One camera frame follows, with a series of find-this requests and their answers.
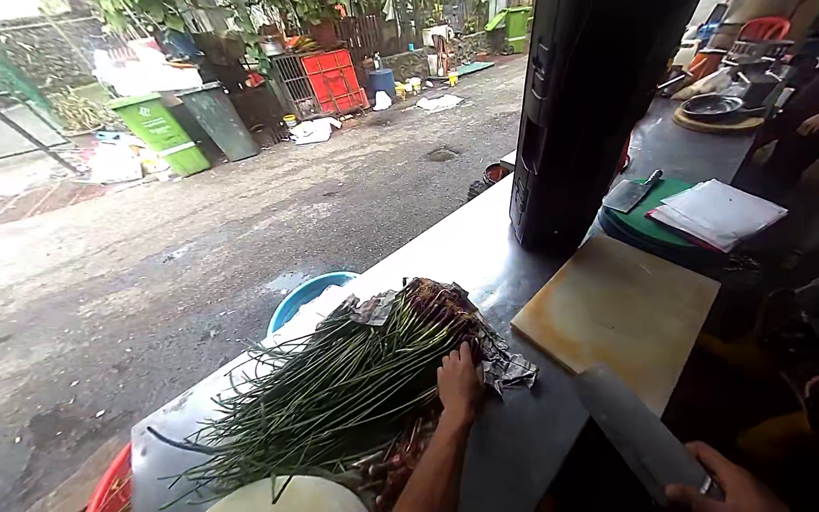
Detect person's left hand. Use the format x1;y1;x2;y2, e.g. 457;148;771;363
437;342;486;423

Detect person's right hand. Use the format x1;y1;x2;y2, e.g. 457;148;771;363
664;441;794;512

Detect large steel cleaver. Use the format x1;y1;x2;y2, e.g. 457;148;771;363
574;365;725;507

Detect person's left forearm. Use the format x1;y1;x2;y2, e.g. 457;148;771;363
392;411;476;512

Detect crumpled newspaper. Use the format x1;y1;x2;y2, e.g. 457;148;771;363
324;283;539;396

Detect pile of green scallions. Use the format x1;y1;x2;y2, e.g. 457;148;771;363
148;278;482;510

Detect pile of reddish shallots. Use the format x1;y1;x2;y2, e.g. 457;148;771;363
350;415;440;512

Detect white plastic bag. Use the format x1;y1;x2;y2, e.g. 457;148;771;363
276;284;354;344

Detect rectangular cream cutting board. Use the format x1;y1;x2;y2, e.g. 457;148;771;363
511;235;722;418

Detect light blue plastic basin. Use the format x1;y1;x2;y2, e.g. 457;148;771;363
266;271;360;337

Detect black bucket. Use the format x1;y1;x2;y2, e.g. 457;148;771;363
467;163;511;202

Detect round cream cutting board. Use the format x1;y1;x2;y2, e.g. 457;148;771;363
206;475;368;512

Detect small steel cleaver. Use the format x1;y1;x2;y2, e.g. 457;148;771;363
602;169;664;214

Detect round green cutting board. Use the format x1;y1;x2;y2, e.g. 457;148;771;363
598;178;734;267

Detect stack of white papers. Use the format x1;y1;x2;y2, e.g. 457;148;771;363
646;179;789;254

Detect white crumpled sheet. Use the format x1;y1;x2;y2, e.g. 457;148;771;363
416;94;465;112

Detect white crumpled sack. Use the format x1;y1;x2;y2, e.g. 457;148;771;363
289;117;343;146

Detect tall black cabinet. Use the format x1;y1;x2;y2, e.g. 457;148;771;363
509;0;701;251

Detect blue plastic bucket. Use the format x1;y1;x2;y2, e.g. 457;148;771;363
367;68;398;102

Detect metal cage with red panel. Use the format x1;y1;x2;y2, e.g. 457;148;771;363
267;49;371;120

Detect round wooden board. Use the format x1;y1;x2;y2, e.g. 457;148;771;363
673;104;766;134

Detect dark grey wheeled bin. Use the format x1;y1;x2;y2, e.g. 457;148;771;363
175;82;261;163

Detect lime green bin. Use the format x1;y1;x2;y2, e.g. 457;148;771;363
485;6;533;55

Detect black frying pan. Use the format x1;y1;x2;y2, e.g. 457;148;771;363
681;94;745;121

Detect red plastic basin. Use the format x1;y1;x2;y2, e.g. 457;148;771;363
85;442;133;512

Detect green wheeled bin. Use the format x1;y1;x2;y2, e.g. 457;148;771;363
107;92;211;178

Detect pile of rubbish bags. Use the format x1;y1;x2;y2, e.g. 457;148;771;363
77;131;172;186

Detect green leafy plants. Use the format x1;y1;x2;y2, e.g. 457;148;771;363
90;0;375;78

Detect pile of white bags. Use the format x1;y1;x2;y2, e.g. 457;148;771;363
92;38;204;98

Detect red plastic chair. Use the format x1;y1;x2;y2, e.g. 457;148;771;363
738;16;792;44

